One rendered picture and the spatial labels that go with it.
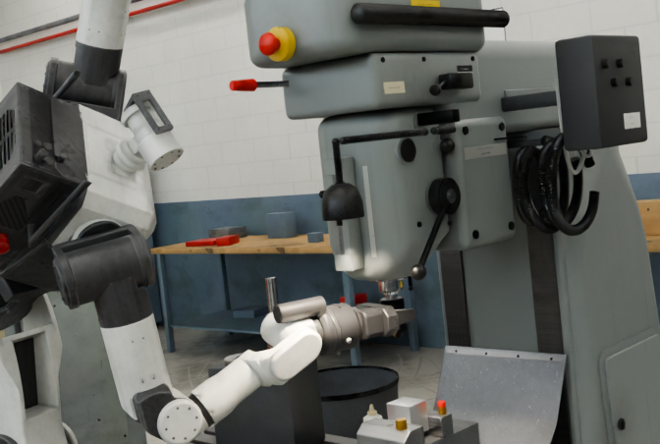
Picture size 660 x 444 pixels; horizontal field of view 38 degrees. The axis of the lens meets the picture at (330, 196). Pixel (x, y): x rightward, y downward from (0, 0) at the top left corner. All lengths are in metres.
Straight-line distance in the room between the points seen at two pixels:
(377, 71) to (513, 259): 0.64
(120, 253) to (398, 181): 0.52
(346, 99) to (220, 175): 6.93
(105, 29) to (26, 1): 9.29
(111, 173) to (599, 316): 1.10
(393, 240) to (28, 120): 0.67
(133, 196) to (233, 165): 6.80
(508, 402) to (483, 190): 0.50
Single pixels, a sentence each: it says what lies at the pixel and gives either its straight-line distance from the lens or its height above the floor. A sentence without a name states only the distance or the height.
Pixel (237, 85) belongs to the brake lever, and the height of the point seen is 1.70.
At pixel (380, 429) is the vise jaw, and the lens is 1.91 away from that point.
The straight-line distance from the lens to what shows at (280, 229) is 7.70.
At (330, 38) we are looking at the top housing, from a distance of 1.66.
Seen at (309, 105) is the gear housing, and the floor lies 1.65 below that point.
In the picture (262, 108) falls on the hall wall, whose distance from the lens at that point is 8.20.
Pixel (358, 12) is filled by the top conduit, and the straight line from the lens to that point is 1.65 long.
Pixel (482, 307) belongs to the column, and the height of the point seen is 1.17.
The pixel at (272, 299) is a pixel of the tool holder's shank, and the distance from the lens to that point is 2.14.
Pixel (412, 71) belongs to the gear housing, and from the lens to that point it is 1.79.
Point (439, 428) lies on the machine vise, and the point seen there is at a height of 1.01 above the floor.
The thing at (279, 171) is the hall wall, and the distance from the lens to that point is 8.11.
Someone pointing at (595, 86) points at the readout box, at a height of 1.63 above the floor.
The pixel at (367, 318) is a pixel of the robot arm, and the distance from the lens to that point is 1.82.
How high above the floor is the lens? 1.57
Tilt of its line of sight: 3 degrees down
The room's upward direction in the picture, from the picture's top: 6 degrees counter-clockwise
